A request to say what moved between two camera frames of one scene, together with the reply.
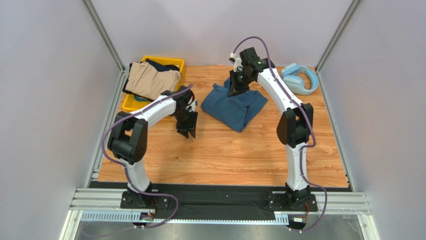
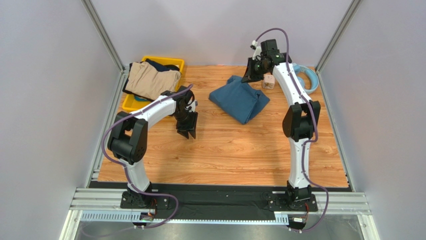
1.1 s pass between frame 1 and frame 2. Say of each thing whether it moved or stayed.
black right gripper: moved
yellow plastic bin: stayed
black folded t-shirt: stayed
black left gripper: stayed
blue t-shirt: moved
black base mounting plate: stayed
